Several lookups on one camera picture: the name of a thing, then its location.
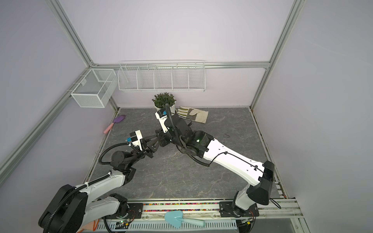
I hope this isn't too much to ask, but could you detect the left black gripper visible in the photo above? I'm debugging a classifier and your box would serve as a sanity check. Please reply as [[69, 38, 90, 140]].
[[127, 134, 162, 168]]

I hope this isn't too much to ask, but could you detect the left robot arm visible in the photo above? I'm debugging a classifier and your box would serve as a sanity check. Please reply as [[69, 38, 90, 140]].
[[38, 136, 160, 233]]

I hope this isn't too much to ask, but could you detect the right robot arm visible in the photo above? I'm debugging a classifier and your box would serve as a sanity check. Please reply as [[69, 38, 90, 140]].
[[155, 106, 275, 216]]

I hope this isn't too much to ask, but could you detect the beige gardening glove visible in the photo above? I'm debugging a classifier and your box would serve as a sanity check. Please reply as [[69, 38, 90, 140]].
[[177, 106, 208, 124]]

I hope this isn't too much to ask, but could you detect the potted green plant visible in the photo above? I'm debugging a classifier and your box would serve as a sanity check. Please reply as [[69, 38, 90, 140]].
[[152, 92, 176, 114]]

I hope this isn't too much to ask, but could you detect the purple pink brush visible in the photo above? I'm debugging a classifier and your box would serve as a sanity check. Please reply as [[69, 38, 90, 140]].
[[103, 115, 126, 135]]

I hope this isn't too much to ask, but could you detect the teal garden trowel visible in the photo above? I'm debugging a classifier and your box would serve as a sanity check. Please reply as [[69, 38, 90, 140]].
[[165, 210, 205, 228]]

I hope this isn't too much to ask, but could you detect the white mesh box basket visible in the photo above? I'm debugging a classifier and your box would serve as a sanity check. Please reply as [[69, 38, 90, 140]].
[[71, 69, 118, 108]]

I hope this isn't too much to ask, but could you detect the red white work glove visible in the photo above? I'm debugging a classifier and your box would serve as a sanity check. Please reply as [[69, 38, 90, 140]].
[[77, 219, 100, 233]]

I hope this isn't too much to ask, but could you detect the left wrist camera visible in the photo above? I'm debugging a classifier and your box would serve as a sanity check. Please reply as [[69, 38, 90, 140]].
[[127, 130, 143, 151]]

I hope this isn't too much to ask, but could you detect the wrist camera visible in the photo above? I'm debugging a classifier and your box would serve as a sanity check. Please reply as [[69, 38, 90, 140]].
[[155, 108, 169, 133], [127, 130, 143, 151]]

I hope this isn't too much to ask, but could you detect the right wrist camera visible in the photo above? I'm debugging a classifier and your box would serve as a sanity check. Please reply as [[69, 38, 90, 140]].
[[155, 108, 169, 133]]

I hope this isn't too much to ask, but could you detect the long white wire basket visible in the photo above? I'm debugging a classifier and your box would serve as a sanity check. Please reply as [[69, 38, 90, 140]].
[[117, 60, 206, 92]]

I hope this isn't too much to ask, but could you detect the white slotted cable duct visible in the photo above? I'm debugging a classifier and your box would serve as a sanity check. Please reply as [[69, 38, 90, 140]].
[[96, 219, 238, 233]]

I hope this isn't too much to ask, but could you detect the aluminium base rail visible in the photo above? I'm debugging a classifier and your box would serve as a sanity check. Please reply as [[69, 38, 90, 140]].
[[59, 198, 304, 222]]

